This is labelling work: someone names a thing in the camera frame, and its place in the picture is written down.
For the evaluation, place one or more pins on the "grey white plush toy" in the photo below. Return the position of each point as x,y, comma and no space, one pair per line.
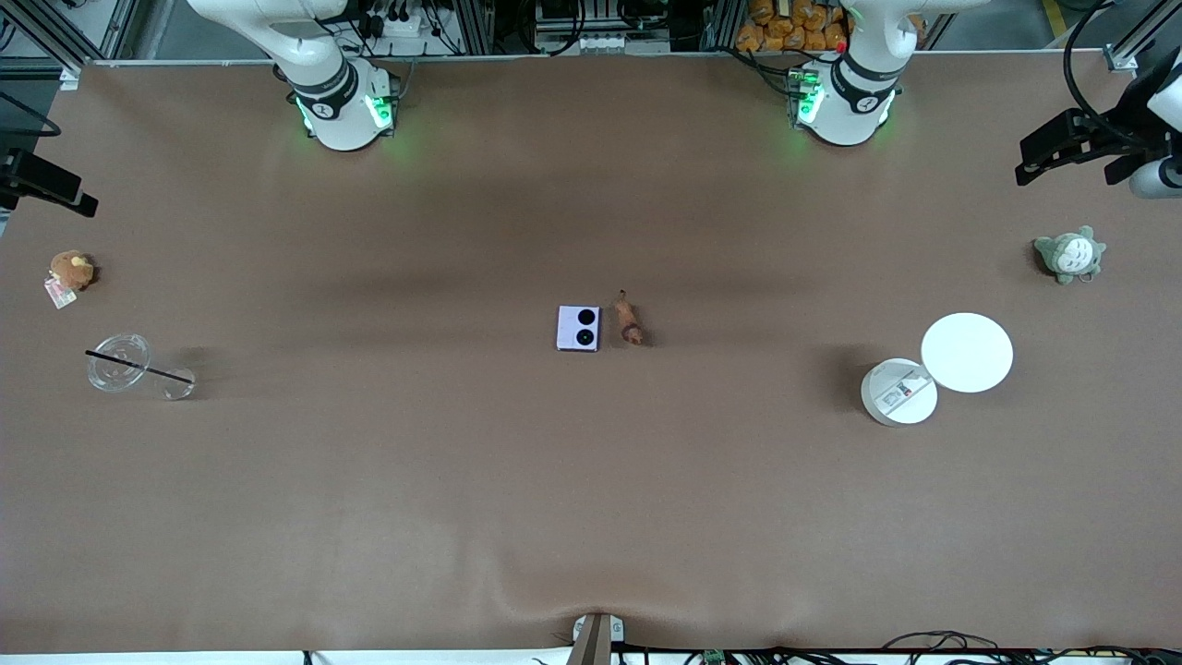
1071,256

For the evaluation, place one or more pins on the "white round lid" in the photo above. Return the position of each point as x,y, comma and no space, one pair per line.
967,353

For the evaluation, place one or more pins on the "clear plastic cup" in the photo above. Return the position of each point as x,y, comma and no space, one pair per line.
115,362

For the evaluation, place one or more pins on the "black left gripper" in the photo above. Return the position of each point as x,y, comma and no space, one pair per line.
1111,139

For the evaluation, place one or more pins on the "white network switch box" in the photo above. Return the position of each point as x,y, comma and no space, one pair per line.
600,42

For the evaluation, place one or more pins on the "white power strip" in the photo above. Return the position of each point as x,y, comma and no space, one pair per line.
406,25

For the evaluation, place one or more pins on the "black drinking straw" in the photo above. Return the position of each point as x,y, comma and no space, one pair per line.
138,366

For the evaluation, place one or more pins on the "brown lion statue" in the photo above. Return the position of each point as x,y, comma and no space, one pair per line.
631,325

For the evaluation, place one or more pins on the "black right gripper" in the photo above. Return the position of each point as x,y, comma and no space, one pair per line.
26,174

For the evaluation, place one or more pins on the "pink white toy tag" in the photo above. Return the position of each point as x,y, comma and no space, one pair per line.
61,296

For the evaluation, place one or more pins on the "lilac flip phone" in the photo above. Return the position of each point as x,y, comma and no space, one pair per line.
578,328

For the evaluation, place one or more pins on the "metal table corner bracket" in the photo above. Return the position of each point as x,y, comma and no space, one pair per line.
70,78
1120,60

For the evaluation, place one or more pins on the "brown plush toy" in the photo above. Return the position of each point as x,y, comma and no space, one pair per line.
70,269

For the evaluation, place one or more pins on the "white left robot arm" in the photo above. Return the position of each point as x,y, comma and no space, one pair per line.
854,111

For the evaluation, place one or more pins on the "white round box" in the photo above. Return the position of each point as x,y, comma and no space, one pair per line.
891,402

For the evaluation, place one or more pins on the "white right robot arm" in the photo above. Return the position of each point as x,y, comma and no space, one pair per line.
342,120

